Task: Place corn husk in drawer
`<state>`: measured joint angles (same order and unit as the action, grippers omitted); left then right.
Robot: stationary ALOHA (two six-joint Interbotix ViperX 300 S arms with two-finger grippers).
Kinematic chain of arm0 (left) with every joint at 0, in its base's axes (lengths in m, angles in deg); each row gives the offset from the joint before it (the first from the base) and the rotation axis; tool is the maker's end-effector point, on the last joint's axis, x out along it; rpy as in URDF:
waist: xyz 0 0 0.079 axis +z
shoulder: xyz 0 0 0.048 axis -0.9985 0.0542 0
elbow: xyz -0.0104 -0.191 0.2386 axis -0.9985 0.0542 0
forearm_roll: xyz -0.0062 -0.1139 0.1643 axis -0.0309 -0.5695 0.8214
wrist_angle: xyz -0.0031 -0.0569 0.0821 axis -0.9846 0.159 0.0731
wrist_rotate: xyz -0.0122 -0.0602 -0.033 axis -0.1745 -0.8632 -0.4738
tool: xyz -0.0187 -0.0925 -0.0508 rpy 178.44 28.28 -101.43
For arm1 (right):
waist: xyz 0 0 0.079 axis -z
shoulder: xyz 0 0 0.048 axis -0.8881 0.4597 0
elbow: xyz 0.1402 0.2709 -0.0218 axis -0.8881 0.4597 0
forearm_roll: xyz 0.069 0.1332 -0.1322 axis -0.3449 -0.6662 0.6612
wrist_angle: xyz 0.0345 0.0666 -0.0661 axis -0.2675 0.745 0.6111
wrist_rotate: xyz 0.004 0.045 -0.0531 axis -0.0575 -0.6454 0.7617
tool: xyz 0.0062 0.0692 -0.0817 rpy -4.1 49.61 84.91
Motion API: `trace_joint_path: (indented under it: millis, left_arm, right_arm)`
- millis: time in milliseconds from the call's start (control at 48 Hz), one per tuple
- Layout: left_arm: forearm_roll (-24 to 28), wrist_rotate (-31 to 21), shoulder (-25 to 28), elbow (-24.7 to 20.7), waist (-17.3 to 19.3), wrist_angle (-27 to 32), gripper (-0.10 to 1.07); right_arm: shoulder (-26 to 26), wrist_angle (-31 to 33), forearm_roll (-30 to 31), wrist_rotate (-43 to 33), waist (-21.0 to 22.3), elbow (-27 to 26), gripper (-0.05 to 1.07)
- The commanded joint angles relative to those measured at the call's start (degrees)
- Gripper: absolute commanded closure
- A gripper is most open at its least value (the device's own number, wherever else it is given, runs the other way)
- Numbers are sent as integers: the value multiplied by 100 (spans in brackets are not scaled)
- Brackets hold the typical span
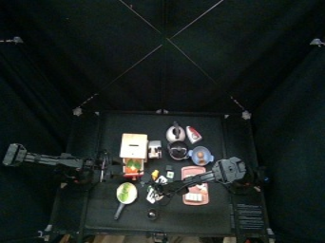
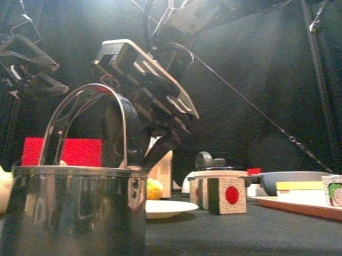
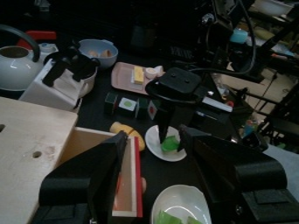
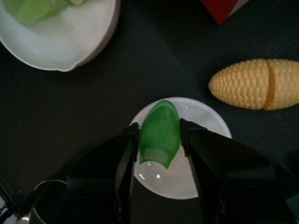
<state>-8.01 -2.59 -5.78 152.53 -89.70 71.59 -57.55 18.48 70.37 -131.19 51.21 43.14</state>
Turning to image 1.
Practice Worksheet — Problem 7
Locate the green toy corn husk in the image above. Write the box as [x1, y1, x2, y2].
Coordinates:
[126, 159, 143, 171]

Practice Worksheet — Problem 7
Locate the red toy drawer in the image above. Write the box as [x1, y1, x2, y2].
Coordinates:
[122, 157, 146, 181]

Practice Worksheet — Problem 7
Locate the white black patterned card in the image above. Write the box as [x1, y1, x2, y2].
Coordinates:
[145, 185, 165, 205]
[154, 175, 169, 186]

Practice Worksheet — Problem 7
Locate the white toy food slice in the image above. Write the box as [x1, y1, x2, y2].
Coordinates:
[185, 193, 206, 202]

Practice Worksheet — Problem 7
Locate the small round dark cup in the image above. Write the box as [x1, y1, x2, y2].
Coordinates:
[146, 208, 161, 221]

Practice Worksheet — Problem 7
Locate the orange white toy food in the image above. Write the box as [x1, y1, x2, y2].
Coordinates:
[190, 183, 210, 195]

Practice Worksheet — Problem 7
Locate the frying pan with green lid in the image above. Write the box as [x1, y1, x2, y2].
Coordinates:
[112, 181, 139, 221]

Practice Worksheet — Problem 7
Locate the pink cutting board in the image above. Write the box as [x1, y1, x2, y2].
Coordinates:
[181, 165, 211, 207]

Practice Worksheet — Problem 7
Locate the white grey toy toaster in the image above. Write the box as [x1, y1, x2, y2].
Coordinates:
[147, 140, 163, 159]

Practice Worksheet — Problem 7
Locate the black toy cooking pot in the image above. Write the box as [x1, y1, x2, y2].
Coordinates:
[166, 140, 190, 161]

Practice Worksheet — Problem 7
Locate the blue toy bowl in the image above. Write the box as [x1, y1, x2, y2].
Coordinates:
[187, 145, 215, 167]

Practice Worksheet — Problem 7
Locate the red white toy carton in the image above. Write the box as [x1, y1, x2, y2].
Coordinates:
[186, 125, 203, 144]

